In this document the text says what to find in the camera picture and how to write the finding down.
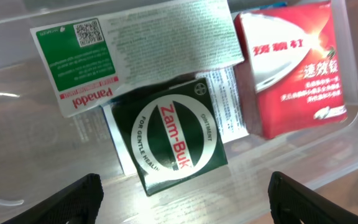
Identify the clear plastic container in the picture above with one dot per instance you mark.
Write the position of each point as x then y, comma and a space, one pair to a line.
42, 152

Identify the white green medicine box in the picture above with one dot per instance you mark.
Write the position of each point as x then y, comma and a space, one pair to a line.
90, 61

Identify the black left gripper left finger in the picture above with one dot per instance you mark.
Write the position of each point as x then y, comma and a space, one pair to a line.
77, 203

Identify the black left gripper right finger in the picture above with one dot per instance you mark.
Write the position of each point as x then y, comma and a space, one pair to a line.
293, 203

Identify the red medicine box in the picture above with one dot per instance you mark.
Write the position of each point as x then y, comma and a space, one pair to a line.
290, 78

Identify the green Zam-Buk ointment box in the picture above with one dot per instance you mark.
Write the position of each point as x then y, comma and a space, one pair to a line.
171, 135

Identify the blue white medicine box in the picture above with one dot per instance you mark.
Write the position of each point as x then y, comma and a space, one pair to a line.
220, 76

